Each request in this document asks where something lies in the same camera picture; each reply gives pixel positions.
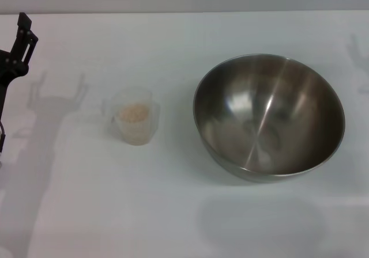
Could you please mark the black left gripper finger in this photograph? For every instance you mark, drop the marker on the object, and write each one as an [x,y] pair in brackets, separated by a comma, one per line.
[23,50]

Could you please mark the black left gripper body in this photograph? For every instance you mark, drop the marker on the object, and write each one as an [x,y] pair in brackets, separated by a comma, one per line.
[3,76]

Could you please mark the white rice grains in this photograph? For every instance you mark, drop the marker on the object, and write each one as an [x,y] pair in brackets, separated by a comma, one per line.
[134,113]

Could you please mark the clear plastic measuring cup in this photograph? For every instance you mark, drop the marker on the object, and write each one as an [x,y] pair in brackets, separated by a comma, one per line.
[135,131]

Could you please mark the stainless steel mixing bowl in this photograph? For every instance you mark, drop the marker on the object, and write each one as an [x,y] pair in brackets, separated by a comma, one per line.
[268,119]

